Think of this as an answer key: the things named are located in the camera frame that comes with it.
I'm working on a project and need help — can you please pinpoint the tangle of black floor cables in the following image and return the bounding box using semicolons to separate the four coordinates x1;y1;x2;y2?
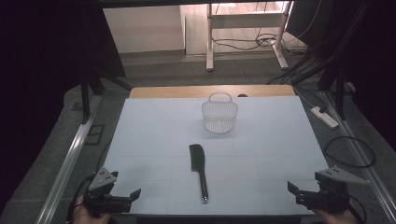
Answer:
211;29;310;58

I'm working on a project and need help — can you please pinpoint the person's right hand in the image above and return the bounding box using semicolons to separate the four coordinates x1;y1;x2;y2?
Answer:
311;206;360;224

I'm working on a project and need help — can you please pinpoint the wooden table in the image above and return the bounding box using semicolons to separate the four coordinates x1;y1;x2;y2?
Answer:
129;84;296;100

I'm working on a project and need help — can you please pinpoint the black comb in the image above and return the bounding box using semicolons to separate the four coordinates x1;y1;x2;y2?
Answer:
188;143;209;203

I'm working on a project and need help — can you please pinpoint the aluminium rail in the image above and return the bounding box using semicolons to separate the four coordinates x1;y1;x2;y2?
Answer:
35;94;103;224
319;91;396;224

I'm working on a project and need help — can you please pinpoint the person's left hand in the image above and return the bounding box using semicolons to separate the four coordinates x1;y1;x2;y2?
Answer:
72;195;113;224

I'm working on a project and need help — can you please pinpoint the white plastic basket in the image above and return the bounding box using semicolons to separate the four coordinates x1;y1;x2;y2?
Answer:
201;91;239;134

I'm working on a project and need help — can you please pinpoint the black metal stand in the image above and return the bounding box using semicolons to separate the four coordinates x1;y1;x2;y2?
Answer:
289;0;375;121
79;69;134;125

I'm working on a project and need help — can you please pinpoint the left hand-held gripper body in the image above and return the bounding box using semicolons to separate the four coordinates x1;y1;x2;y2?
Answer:
82;167;134;217

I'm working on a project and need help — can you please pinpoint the white power strip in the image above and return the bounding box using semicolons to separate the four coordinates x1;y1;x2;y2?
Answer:
310;105;340;130

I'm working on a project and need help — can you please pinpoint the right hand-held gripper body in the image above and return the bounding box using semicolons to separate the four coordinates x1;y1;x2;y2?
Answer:
295;165;372;215

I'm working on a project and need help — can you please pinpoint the black looped cable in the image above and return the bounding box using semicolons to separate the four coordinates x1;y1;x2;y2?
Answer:
323;135;377;169

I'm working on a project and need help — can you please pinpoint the white desk frame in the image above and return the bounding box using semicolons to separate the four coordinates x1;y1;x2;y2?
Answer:
205;1;294;73

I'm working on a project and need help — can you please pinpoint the hand-held gripper cable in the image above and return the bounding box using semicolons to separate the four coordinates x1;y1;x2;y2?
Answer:
347;195;368;224
65;175;95;223

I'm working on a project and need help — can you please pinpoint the left hand-held gripper cable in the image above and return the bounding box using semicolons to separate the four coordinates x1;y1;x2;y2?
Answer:
65;175;95;223

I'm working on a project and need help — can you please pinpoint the black curtain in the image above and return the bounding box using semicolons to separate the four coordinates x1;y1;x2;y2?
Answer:
286;0;396;153
0;0;127;216

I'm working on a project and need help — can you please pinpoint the white leaning panel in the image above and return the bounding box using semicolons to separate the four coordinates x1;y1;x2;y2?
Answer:
184;13;210;57

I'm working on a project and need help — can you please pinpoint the right hand-held gripper cable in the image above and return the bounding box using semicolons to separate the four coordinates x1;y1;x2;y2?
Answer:
347;195;368;224

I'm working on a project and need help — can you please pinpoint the light blue table mat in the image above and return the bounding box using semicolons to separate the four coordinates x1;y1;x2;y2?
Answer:
102;95;331;217

